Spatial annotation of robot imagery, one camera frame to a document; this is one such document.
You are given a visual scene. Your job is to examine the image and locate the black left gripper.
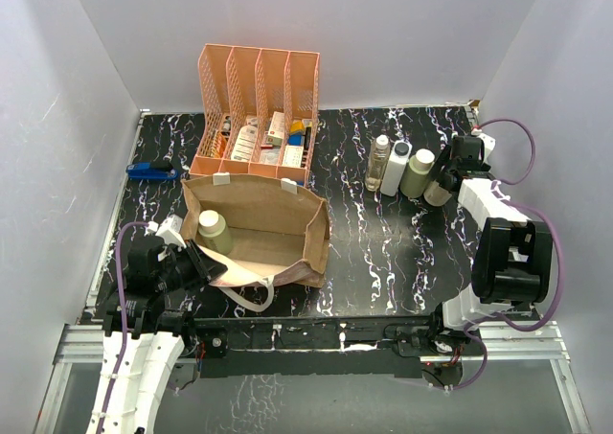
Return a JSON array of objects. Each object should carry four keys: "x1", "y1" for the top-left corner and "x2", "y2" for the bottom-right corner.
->
[{"x1": 155, "y1": 238, "x2": 227, "y2": 293}]

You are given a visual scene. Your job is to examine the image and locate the green bottle beige cap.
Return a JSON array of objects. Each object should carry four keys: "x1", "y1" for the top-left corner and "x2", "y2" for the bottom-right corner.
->
[
  {"x1": 198, "y1": 210, "x2": 234, "y2": 255},
  {"x1": 423, "y1": 181, "x2": 452, "y2": 207},
  {"x1": 399, "y1": 148, "x2": 435, "y2": 199}
]

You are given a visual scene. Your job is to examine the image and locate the white bottle dark grey cap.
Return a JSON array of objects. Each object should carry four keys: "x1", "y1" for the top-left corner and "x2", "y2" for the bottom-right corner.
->
[{"x1": 379, "y1": 140, "x2": 412, "y2": 196}]

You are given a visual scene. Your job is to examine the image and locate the clear bottle amber liquid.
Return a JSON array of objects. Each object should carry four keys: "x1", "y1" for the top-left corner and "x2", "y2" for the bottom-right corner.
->
[{"x1": 365, "y1": 134, "x2": 391, "y2": 192}]

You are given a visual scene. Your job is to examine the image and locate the brown canvas tote bag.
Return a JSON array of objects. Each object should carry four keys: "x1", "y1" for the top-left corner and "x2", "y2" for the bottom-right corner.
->
[{"x1": 181, "y1": 172, "x2": 330, "y2": 312}]

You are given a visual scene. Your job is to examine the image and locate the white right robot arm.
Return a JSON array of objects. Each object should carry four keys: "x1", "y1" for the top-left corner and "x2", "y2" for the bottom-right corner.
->
[{"x1": 423, "y1": 136, "x2": 554, "y2": 354}]

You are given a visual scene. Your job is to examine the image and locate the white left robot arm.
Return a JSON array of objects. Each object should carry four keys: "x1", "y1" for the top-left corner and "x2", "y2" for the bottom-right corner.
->
[{"x1": 87, "y1": 237, "x2": 229, "y2": 433}]

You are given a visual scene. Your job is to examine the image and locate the blue stapler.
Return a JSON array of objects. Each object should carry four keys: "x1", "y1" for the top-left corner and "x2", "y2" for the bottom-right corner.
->
[{"x1": 125, "y1": 161, "x2": 178, "y2": 181}]

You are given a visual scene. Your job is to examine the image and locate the white medicine box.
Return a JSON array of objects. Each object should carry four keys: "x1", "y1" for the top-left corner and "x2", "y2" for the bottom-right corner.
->
[{"x1": 230, "y1": 125, "x2": 258, "y2": 162}]

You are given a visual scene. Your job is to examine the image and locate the orange items in organizer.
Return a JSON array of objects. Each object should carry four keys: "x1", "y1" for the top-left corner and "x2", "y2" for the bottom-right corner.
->
[{"x1": 205, "y1": 114, "x2": 232, "y2": 159}]

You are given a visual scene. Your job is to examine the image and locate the white box with icons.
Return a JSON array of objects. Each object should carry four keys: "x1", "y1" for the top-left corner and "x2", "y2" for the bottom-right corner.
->
[{"x1": 282, "y1": 145, "x2": 304, "y2": 168}]

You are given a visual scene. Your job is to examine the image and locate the yellow blue small boxes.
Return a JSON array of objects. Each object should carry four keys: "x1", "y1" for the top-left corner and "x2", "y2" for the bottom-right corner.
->
[{"x1": 287, "y1": 119, "x2": 313, "y2": 149}]

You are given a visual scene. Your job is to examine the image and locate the white red small box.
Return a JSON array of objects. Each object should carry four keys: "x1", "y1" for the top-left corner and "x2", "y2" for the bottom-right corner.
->
[{"x1": 264, "y1": 111, "x2": 285, "y2": 148}]

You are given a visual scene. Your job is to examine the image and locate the pink plastic file organizer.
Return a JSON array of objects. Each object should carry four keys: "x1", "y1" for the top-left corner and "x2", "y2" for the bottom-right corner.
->
[{"x1": 190, "y1": 44, "x2": 320, "y2": 184}]

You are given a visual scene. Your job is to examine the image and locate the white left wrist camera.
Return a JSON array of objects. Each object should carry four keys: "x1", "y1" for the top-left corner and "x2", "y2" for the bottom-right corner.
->
[{"x1": 146, "y1": 215, "x2": 186, "y2": 248}]

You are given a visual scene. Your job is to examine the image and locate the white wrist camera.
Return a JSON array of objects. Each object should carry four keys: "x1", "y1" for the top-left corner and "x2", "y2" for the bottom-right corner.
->
[
  {"x1": 470, "y1": 127, "x2": 496, "y2": 163},
  {"x1": 146, "y1": 215, "x2": 186, "y2": 248}
]

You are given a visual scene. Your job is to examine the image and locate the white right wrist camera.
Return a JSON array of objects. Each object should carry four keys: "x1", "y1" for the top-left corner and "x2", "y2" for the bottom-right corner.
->
[{"x1": 470, "y1": 127, "x2": 496, "y2": 163}]

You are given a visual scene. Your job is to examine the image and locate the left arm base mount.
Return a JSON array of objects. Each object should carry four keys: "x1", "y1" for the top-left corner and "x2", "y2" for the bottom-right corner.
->
[{"x1": 181, "y1": 327, "x2": 228, "y2": 360}]

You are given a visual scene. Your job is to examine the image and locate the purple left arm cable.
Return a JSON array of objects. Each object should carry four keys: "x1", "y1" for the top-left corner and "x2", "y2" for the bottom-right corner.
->
[{"x1": 88, "y1": 220, "x2": 157, "y2": 430}]

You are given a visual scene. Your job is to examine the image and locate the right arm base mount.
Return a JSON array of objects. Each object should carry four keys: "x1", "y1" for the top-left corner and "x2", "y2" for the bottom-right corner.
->
[{"x1": 386, "y1": 326, "x2": 484, "y2": 367}]

